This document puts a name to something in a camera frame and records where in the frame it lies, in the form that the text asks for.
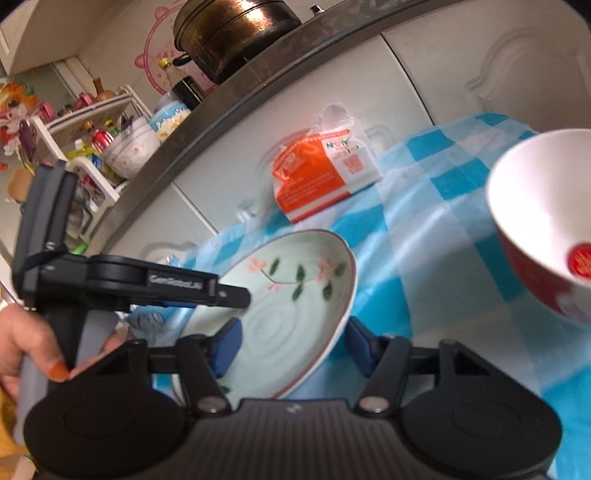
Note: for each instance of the grey kitchen countertop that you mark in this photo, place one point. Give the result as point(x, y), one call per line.
point(231, 97)

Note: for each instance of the red and white bowl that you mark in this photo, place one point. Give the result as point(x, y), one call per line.
point(531, 198)

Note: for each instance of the blue cartoon bowl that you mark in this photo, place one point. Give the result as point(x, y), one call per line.
point(147, 321)

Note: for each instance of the orange and white package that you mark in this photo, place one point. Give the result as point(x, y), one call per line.
point(323, 180)

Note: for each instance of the red drink can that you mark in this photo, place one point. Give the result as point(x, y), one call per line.
point(102, 138)

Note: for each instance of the colourful toy figure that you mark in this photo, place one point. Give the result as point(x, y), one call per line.
point(14, 106)

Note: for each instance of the dark sauce bottle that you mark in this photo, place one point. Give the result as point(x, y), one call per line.
point(187, 92)

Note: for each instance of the white dish rack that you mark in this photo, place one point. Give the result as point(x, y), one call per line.
point(46, 134)

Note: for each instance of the white cabinet door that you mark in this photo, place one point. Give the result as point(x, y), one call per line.
point(461, 55)
point(240, 152)
point(161, 221)

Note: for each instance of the large white floral bowl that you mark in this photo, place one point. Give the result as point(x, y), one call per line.
point(134, 152)

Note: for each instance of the blue checkered plastic tablecloth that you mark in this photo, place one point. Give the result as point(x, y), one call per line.
point(438, 258)

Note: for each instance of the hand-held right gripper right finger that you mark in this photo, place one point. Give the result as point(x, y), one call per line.
point(362, 346)

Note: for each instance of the blue cartoon cup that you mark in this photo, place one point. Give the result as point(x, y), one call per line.
point(168, 122)

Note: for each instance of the dark metal pot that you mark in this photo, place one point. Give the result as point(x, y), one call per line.
point(240, 37)

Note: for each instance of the person's left hand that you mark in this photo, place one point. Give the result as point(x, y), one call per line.
point(23, 341)

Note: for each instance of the pink wall sticker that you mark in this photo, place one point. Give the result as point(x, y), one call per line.
point(154, 50)

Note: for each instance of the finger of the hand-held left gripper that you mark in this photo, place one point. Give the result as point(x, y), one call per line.
point(233, 296)

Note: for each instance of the green floral plate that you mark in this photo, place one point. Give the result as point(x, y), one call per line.
point(286, 323)

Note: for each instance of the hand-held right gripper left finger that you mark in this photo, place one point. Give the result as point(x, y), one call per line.
point(226, 344)

